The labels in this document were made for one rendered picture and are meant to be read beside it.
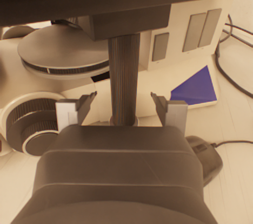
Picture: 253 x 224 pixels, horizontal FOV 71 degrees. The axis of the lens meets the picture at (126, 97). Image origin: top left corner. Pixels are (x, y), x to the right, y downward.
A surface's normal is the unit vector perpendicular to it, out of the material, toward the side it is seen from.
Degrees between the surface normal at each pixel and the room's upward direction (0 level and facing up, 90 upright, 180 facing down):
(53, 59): 0
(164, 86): 49
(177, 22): 90
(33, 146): 90
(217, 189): 0
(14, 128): 90
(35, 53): 0
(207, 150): 25
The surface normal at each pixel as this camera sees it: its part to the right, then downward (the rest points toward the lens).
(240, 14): -0.89, 0.29
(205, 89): 0.33, -0.05
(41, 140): 0.46, 0.59
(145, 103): 0.24, 0.52
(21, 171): 0.01, -0.75
